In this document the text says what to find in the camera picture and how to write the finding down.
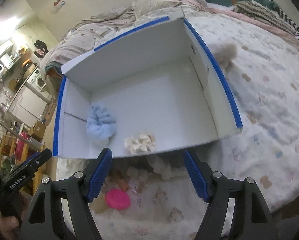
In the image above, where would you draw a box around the pink rubber duck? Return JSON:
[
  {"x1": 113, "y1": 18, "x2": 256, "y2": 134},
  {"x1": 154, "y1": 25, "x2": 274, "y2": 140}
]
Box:
[{"x1": 105, "y1": 189, "x2": 130, "y2": 211}]

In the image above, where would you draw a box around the white sock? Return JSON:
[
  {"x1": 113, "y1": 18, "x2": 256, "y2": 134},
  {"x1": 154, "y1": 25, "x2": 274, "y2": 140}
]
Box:
[{"x1": 147, "y1": 156, "x2": 183, "y2": 180}]

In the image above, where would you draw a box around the person's left hand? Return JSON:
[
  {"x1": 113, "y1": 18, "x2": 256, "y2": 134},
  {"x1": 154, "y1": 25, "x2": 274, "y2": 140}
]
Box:
[{"x1": 0, "y1": 215, "x2": 20, "y2": 240}]

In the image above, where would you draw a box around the patterned white bed blanket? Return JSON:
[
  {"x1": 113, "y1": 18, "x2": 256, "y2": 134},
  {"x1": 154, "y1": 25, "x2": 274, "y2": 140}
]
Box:
[{"x1": 56, "y1": 2, "x2": 299, "y2": 240}]

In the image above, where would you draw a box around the light blue fluffy sock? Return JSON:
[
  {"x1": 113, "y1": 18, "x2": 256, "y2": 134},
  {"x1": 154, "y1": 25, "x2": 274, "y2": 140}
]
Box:
[{"x1": 86, "y1": 104, "x2": 116, "y2": 147}]

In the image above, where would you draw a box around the cream white scrunchie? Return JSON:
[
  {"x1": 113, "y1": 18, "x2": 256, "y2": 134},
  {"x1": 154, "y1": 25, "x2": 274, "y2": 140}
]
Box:
[{"x1": 124, "y1": 132, "x2": 156, "y2": 154}]

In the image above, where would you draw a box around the cardboard box on floor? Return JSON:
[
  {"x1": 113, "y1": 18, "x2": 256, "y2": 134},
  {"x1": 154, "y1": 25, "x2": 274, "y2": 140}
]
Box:
[{"x1": 28, "y1": 121, "x2": 46, "y2": 142}]

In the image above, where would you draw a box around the white cabinet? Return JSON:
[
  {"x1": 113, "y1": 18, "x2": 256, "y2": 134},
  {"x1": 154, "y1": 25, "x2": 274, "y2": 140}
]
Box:
[{"x1": 7, "y1": 85, "x2": 47, "y2": 127}]

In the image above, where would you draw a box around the white box with blue edges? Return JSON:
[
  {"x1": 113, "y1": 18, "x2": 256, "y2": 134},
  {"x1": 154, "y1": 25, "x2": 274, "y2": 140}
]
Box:
[{"x1": 53, "y1": 8, "x2": 243, "y2": 159}]

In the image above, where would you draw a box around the white washing machine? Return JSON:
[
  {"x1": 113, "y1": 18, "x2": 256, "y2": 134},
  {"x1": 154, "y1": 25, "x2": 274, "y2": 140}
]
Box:
[{"x1": 25, "y1": 67, "x2": 47, "y2": 93}]

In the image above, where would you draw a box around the beige fluffy plush toy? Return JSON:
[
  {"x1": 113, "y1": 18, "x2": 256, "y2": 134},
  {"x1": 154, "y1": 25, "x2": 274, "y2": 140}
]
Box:
[{"x1": 209, "y1": 42, "x2": 237, "y2": 69}]

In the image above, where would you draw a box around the beige crumpled duvet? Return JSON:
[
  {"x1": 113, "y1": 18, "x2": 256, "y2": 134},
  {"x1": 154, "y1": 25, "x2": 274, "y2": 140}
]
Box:
[{"x1": 40, "y1": 7, "x2": 136, "y2": 80}]

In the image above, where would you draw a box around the striped knit blanket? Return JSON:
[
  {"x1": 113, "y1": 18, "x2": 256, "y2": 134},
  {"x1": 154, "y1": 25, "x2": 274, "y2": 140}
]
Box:
[{"x1": 232, "y1": 0, "x2": 299, "y2": 41}]

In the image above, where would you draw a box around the cream lace pillow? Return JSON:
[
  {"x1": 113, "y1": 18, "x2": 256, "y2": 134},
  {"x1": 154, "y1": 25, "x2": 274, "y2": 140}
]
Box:
[{"x1": 133, "y1": 0, "x2": 179, "y2": 18}]

